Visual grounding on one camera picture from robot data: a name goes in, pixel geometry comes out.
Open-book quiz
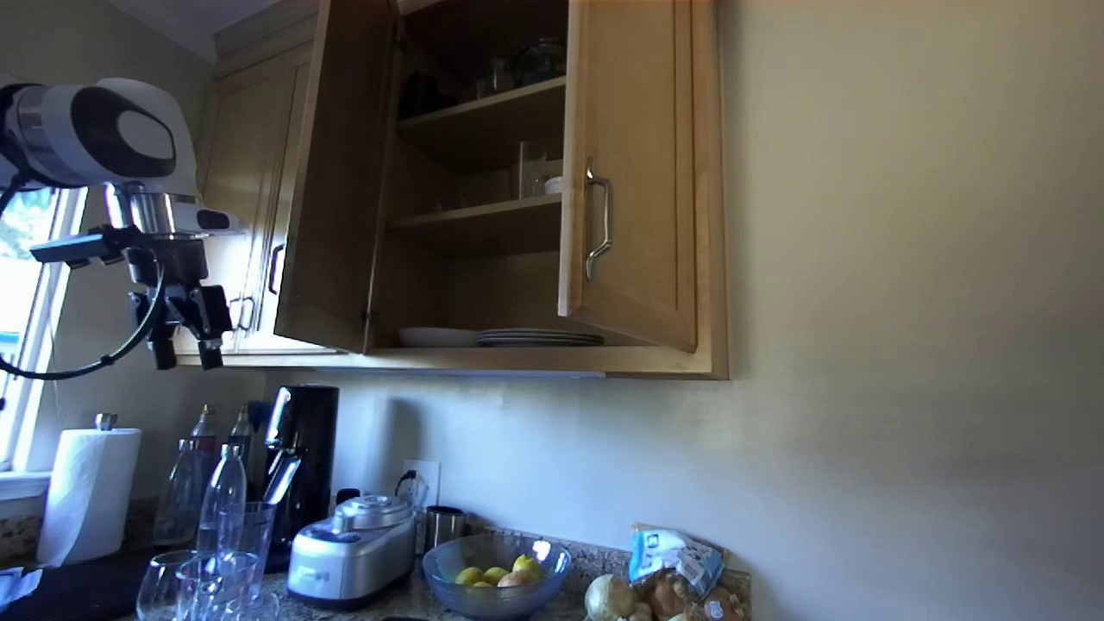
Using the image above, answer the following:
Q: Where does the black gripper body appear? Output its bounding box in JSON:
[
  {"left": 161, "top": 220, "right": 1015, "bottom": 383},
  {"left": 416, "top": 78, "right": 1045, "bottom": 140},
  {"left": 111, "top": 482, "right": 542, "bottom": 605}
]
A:
[{"left": 134, "top": 233, "right": 232, "bottom": 337}]

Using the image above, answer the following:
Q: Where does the wooden cabinet door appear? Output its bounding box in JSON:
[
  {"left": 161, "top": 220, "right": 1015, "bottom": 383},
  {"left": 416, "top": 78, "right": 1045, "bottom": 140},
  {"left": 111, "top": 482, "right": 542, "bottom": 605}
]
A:
[
  {"left": 272, "top": 0, "right": 397, "bottom": 353},
  {"left": 560, "top": 0, "right": 698, "bottom": 347},
  {"left": 200, "top": 53, "right": 302, "bottom": 340}
]

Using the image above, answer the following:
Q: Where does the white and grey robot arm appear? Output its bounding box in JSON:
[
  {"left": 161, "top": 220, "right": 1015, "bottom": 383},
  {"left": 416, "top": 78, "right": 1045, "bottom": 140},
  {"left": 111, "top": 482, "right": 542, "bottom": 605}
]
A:
[{"left": 0, "top": 75, "right": 232, "bottom": 378}]

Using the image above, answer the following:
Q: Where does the clear plastic bottle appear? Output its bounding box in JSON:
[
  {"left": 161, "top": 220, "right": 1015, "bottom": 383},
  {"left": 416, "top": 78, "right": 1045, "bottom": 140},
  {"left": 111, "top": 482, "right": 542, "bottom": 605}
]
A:
[
  {"left": 198, "top": 440, "right": 249, "bottom": 556},
  {"left": 153, "top": 408, "right": 220, "bottom": 544}
]

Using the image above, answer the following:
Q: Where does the black coffee machine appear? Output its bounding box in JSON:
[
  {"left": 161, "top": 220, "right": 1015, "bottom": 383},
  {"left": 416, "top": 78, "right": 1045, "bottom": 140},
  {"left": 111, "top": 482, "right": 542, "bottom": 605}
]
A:
[{"left": 249, "top": 385, "right": 337, "bottom": 573}]

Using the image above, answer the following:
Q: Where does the paper towel roll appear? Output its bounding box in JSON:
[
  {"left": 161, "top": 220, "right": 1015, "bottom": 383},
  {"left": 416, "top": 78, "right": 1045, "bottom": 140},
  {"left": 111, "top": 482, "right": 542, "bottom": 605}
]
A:
[{"left": 38, "top": 414, "right": 143, "bottom": 565}]

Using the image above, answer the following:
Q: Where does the glass fruit bowl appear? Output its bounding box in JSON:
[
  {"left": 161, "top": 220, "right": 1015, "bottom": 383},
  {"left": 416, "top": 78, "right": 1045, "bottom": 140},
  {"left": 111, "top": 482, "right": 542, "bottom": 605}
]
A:
[{"left": 422, "top": 536, "right": 574, "bottom": 621}]

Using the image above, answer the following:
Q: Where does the large yellow onion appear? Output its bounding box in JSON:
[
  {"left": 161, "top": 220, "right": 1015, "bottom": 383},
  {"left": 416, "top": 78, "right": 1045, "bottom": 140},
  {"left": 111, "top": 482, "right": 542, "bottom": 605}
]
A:
[{"left": 584, "top": 573, "right": 635, "bottom": 621}]

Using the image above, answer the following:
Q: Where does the blue and white bag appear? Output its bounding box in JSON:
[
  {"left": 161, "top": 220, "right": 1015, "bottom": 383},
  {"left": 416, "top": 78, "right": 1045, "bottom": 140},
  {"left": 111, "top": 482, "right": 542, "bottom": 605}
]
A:
[{"left": 629, "top": 523, "right": 723, "bottom": 594}]

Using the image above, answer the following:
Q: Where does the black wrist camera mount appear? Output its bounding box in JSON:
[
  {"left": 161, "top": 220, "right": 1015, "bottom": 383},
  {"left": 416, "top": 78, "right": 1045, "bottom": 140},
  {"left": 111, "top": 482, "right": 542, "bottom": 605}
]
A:
[{"left": 32, "top": 228, "right": 205, "bottom": 266}]

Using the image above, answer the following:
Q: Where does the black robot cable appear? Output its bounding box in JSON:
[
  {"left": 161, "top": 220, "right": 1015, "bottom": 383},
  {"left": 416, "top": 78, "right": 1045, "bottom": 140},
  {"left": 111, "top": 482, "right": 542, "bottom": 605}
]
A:
[{"left": 0, "top": 183, "right": 171, "bottom": 385}]

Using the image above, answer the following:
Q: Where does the white wall outlet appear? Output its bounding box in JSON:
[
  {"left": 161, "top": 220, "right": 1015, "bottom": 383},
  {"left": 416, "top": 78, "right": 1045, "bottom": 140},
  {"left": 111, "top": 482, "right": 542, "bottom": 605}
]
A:
[{"left": 397, "top": 463, "right": 439, "bottom": 508}]

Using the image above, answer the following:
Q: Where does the wooden cabinet frame with shelves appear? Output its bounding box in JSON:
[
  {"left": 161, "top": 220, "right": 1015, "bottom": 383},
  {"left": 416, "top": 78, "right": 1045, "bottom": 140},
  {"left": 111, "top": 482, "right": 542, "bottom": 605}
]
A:
[{"left": 215, "top": 0, "right": 723, "bottom": 376}]

